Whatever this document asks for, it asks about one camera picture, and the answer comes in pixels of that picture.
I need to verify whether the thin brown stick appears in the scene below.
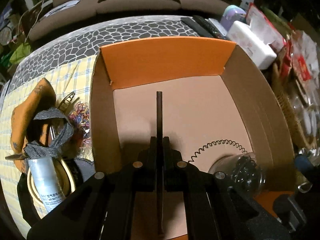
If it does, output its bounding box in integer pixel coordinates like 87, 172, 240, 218
156, 91, 164, 239

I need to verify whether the brown sofa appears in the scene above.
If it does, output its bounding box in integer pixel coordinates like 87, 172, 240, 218
29, 0, 228, 42

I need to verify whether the white tissue box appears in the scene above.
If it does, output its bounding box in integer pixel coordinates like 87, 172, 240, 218
227, 21, 276, 70

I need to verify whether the grey stone pattern table mat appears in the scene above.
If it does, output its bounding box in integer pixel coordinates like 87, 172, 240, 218
7, 15, 198, 93

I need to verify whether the grey knitted band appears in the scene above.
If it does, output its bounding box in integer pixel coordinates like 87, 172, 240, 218
23, 107, 74, 160

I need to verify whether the black spiral hair tie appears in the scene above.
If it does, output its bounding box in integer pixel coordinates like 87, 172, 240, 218
187, 139, 249, 164

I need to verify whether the orange cardboard box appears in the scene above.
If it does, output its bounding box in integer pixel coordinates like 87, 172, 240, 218
89, 36, 296, 240

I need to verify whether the glass jar with black lid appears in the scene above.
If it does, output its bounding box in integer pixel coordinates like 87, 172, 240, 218
208, 152, 265, 196

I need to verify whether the white blue spray can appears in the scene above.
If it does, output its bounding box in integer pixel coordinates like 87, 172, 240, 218
28, 157, 66, 212

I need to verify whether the colourful rubber bands bag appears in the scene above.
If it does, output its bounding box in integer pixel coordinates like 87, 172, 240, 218
68, 101, 91, 147

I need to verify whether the yellow plaid tablecloth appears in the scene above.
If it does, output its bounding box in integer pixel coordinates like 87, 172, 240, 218
1, 55, 96, 236

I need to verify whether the black remote control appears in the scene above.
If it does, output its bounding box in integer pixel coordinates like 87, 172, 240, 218
180, 15, 228, 40

